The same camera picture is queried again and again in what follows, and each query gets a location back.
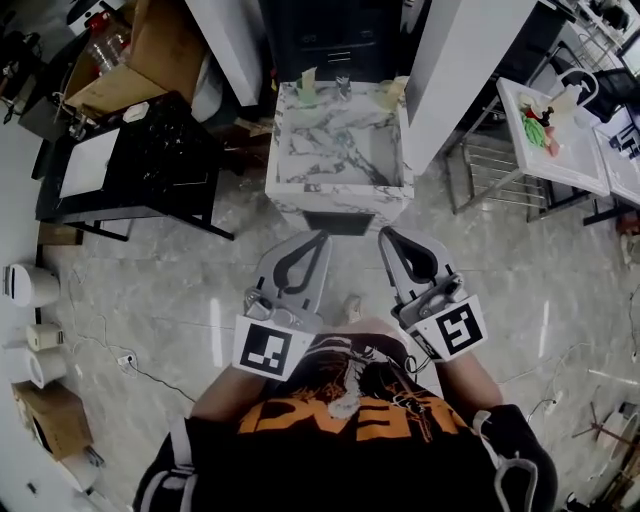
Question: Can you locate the chrome basin faucet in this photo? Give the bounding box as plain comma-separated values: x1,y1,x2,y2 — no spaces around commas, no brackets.
52,92,96,141

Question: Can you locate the marble pattern sink basin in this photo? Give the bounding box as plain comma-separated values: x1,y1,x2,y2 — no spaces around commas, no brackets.
264,79,415,236

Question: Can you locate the black cabinet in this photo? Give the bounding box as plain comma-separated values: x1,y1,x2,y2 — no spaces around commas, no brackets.
262,0,426,84

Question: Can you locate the pack of clear bottles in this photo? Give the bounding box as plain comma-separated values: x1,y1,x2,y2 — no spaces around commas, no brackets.
82,27,134,71

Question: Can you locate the person's right forearm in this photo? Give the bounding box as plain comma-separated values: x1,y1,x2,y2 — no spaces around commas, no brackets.
433,352,504,416

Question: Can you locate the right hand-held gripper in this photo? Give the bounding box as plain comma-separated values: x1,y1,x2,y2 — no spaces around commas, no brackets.
377,224,489,364

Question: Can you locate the green striped toy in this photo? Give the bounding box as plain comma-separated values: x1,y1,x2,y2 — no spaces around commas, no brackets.
520,112,547,149

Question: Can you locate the green cup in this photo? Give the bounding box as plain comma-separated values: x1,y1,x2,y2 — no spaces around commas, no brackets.
294,79,319,107

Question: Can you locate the white round bin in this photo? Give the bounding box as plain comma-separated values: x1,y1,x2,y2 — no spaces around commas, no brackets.
2,262,61,309

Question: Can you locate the translucent plastic cup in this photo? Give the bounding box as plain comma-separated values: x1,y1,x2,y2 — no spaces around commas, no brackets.
379,75,409,109

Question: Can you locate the translucent pump bottle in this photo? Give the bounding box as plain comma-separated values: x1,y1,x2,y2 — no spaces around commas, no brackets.
549,89,579,119

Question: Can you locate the large cardboard box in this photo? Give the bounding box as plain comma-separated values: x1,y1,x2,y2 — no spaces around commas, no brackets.
64,0,206,121

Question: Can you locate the metal bar rack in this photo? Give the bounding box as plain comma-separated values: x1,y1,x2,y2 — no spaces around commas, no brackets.
444,94,551,221

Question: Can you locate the white partition panel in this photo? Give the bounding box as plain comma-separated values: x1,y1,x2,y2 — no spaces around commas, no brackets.
184,0,266,107
402,0,539,176

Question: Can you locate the small white box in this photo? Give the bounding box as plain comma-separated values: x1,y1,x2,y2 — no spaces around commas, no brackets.
25,322,65,351

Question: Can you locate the person's black printed shirt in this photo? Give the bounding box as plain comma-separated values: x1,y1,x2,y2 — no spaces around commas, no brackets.
132,332,559,512

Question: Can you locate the person's left forearm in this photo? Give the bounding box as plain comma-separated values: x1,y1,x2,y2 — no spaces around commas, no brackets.
189,367,281,421

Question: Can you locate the white curved faucet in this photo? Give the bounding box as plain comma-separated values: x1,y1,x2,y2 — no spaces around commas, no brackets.
555,67,601,109

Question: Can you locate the small cardboard box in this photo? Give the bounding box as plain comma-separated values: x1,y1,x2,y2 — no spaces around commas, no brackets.
12,382,94,461

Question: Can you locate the white rectangular basin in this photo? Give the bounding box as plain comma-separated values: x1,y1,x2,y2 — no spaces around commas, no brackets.
58,127,121,200

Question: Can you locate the black office chair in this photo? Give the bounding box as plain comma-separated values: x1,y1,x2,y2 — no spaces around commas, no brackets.
589,67,640,124

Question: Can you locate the black speckled table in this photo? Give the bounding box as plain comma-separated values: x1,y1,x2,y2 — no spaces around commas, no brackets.
34,90,235,242

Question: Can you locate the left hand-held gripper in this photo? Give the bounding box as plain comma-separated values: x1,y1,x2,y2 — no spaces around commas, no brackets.
231,228,334,383

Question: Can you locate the wooden stand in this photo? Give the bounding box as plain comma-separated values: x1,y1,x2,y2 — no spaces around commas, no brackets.
572,399,640,451

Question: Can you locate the white cylinder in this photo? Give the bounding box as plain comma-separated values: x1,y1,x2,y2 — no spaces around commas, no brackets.
2,344,69,390

